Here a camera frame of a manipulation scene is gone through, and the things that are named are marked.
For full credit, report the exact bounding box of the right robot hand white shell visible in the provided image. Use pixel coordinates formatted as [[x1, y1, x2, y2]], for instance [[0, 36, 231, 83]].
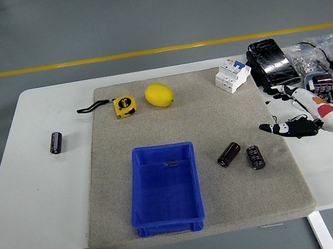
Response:
[[252, 76, 333, 159]]

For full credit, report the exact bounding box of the dark battery with white print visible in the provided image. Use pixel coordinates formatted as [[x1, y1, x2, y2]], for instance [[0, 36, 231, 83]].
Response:
[[245, 143, 267, 171]]

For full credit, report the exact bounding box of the plain maroon battery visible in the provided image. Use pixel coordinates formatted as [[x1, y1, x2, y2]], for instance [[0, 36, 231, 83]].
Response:
[[214, 141, 244, 170]]

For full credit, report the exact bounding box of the black wrapped box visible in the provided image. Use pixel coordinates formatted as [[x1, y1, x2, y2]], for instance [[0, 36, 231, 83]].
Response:
[[242, 34, 303, 94]]

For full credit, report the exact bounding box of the blue plastic box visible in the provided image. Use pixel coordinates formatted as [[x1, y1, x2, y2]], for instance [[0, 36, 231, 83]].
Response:
[[120, 138, 208, 242]]

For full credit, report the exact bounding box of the dark battery with grey stripe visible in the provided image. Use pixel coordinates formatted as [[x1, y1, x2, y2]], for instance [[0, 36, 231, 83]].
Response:
[[47, 130, 66, 156]]

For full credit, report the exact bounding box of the small maroon capacitor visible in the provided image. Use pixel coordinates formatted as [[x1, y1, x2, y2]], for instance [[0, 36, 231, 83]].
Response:
[[313, 83, 332, 100]]

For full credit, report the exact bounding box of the large maroon capacitor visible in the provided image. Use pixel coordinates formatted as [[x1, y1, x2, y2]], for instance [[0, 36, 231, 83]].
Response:
[[311, 72, 333, 86]]

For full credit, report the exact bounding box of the clear bag of metal nuts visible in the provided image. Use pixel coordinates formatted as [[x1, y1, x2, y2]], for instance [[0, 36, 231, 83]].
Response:
[[286, 39, 330, 79]]

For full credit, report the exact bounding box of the white circuit breaker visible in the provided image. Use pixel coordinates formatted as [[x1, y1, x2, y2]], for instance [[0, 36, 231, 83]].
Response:
[[211, 56, 255, 97]]

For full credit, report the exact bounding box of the white table leg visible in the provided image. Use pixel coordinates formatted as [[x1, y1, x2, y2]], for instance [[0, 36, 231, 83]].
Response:
[[306, 209, 333, 249]]

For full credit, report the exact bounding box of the grey-brown table mat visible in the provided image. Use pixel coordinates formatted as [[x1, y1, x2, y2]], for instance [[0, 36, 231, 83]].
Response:
[[63, 55, 319, 249]]

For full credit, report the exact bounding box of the yellow lemon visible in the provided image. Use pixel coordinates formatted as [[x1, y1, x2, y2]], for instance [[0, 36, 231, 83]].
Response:
[[143, 80, 176, 110]]

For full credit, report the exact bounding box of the yellow tape measure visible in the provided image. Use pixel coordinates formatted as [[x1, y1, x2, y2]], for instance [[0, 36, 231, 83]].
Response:
[[75, 93, 139, 126]]

